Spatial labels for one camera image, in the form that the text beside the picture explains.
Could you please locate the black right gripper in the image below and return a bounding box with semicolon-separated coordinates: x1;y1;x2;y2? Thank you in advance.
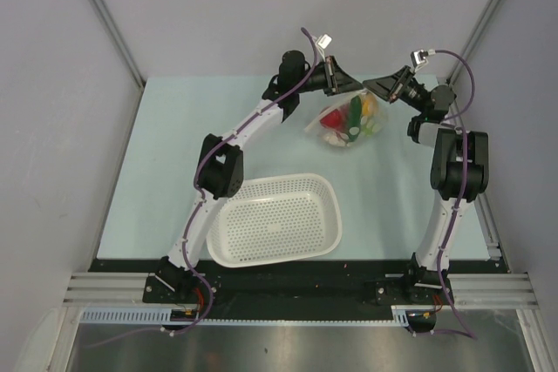
363;65;428;115

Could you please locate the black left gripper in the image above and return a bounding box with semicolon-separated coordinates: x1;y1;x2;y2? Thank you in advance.
293;55;361;96

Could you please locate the clear polka dot zip bag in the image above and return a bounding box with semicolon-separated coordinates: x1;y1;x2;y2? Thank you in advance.
304;89;388;148

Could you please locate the orange yellow fake fruit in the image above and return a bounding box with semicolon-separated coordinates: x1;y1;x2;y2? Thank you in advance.
360;93;378;117

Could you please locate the green fake cucumber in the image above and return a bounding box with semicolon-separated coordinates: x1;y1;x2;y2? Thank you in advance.
345;95;362;142

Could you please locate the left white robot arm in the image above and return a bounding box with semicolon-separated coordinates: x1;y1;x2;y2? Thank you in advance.
154;51;363;302

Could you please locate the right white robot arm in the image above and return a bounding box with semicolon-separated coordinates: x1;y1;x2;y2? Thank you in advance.
363;66;489;305

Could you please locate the red fake pepper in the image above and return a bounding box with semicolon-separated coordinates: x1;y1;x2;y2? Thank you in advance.
320;109;344;132

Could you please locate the white perforated plastic basket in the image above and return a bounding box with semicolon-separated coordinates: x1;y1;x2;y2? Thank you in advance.
206;173;343;268

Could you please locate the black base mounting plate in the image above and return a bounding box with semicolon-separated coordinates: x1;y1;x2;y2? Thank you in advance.
89;260;504;333

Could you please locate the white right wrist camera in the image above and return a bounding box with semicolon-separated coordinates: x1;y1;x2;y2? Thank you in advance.
410;50;432;72

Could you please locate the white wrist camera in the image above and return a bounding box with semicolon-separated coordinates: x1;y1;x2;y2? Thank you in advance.
316;34;332;50
410;50;432;72

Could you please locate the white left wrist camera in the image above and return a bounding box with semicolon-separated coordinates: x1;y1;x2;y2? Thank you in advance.
316;34;332;50

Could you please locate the right aluminium frame post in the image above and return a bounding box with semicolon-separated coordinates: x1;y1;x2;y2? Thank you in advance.
460;0;504;60

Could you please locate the aluminium frame post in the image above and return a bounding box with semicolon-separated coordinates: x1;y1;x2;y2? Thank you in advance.
88;0;146;90
460;0;504;60

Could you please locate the aluminium front rail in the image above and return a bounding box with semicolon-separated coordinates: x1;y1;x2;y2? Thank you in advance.
63;273;538;309

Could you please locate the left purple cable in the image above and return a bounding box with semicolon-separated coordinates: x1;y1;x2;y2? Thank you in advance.
85;27;322;349

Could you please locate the white slotted cable duct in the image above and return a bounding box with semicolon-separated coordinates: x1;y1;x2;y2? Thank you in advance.
80;305;436;328

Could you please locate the left aluminium frame post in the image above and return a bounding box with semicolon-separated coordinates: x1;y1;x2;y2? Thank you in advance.
88;0;146;90

